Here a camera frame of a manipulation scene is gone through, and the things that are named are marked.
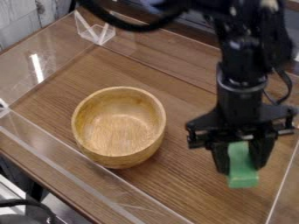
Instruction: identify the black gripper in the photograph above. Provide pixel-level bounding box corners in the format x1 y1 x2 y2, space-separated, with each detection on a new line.
184 69 299 176

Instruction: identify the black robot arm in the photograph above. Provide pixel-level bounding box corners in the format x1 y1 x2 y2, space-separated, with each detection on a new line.
146 0 297 174

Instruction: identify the green rectangular block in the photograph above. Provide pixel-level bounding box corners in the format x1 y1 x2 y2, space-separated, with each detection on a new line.
228 141 258 188

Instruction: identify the clear acrylic corner bracket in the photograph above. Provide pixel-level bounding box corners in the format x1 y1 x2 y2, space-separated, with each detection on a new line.
73 11 116 46

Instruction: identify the brown wooden bowl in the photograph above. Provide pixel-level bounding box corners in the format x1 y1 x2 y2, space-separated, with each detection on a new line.
70 87 166 169

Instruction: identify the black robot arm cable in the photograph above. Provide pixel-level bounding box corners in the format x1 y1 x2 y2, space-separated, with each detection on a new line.
77 0 188 33

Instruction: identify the clear acrylic tray wall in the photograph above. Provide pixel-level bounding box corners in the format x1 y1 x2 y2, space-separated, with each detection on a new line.
0 99 192 224

